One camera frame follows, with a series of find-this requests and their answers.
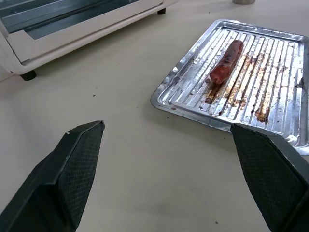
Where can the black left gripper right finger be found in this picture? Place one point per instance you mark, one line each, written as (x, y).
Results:
(272, 178)

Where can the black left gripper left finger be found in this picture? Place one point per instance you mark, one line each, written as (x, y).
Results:
(60, 183)

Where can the red-brown grilled sausage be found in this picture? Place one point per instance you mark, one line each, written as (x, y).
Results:
(225, 62)

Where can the silver ribbed baking tray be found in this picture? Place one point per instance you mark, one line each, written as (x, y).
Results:
(277, 72)

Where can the white toaster oven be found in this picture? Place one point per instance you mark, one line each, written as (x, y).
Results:
(72, 38)

